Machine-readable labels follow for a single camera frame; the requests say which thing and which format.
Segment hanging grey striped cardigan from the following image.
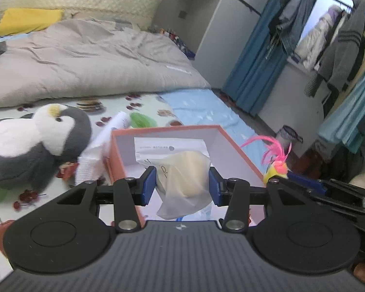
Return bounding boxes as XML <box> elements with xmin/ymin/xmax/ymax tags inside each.
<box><xmin>303</xmin><ymin>0</ymin><xmax>365</xmax><ymax>98</ymax></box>

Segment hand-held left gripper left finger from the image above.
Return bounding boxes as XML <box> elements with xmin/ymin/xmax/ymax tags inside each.
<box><xmin>56</xmin><ymin>166</ymin><xmax>157</xmax><ymax>232</ymax></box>

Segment grey and white penguin plush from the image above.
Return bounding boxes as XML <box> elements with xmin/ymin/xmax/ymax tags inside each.
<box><xmin>0</xmin><ymin>103</ymin><xmax>93</xmax><ymax>191</ymax></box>

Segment colourful patterned cloth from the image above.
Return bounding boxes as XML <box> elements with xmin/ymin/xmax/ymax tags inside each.
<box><xmin>160</xmin><ymin>28</ymin><xmax>197</xmax><ymax>61</ymax></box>

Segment blue curtain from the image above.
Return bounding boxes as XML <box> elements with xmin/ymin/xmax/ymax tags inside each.
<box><xmin>221</xmin><ymin>0</ymin><xmax>297</xmax><ymax>118</ymax></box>

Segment food print bedsheet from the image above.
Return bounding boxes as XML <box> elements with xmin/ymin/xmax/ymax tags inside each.
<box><xmin>0</xmin><ymin>89</ymin><xmax>256</xmax><ymax>282</ymax></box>

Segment white wardrobe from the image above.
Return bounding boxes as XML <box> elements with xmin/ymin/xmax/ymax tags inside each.
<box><xmin>152</xmin><ymin>0</ymin><xmax>264</xmax><ymax>89</ymax></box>

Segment orange cardboard box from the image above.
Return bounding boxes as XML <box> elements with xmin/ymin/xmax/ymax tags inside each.
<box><xmin>105</xmin><ymin>125</ymin><xmax>266</xmax><ymax>227</ymax></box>

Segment pink feather toy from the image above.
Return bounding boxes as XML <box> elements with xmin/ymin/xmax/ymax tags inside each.
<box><xmin>241</xmin><ymin>136</ymin><xmax>293</xmax><ymax>184</ymax></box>

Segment hanging white jacket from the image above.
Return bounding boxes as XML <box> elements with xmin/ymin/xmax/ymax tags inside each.
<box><xmin>293</xmin><ymin>4</ymin><xmax>343</xmax><ymax>72</ymax></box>

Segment yellow pillow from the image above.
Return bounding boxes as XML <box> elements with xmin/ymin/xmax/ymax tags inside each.
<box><xmin>0</xmin><ymin>8</ymin><xmax>64</xmax><ymax>37</ymax></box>

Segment hanging blue jeans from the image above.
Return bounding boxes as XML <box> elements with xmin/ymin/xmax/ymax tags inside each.
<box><xmin>266</xmin><ymin>0</ymin><xmax>308</xmax><ymax>60</ymax></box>

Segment grey duvet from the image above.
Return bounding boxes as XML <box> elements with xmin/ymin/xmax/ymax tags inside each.
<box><xmin>0</xmin><ymin>18</ymin><xmax>212</xmax><ymax>109</ymax></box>

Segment white plastic packet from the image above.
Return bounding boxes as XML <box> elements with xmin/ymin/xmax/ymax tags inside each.
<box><xmin>134</xmin><ymin>137</ymin><xmax>210</xmax><ymax>171</ymax></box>

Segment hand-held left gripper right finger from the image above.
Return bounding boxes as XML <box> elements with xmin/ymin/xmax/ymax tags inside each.
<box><xmin>208</xmin><ymin>167</ymin><xmax>305</xmax><ymax>232</ymax></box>

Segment small grey basket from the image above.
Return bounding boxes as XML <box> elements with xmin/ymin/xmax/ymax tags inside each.
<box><xmin>275</xmin><ymin>125</ymin><xmax>304</xmax><ymax>159</ymax></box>

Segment hanging teal garment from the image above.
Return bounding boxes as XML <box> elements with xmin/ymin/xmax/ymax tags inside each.
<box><xmin>317</xmin><ymin>58</ymin><xmax>365</xmax><ymax>154</ymax></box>

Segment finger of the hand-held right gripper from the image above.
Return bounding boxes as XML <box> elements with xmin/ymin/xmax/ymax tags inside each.
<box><xmin>304</xmin><ymin>189</ymin><xmax>365</xmax><ymax>217</ymax></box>
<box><xmin>287</xmin><ymin>172</ymin><xmax>365</xmax><ymax>204</ymax></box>

